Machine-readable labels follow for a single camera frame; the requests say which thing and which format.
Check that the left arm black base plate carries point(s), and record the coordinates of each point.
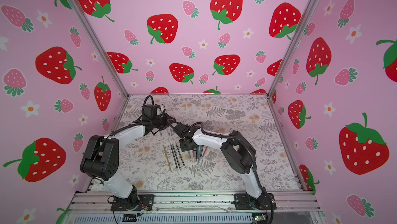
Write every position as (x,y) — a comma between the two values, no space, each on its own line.
(137,203)

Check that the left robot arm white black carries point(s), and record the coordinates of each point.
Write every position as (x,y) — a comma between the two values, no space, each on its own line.
(102,154)

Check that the yellow pencil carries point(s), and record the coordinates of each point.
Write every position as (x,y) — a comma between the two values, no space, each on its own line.
(167,159)

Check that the teal green pencil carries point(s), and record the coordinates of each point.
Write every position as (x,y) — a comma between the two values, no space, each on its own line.
(199,153)

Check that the aluminium frame rail base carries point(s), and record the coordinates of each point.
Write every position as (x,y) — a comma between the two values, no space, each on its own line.
(193,207)

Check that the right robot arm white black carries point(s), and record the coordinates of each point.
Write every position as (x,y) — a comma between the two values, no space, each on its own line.
(238,152)

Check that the aluminium corner post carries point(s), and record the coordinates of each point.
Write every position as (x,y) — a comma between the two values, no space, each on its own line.
(305,18)
(81,16)

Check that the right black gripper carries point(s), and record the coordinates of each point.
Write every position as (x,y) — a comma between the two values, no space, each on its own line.
(181,128)

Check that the right aluminium corner post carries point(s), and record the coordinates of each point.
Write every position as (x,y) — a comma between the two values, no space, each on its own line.
(305,18)

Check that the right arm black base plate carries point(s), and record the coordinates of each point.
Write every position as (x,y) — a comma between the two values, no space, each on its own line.
(254,201)

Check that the left aluminium corner post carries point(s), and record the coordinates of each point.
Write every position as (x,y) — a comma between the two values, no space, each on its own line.
(81,16)

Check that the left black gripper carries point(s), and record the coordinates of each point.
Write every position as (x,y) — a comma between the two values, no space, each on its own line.
(167,120)

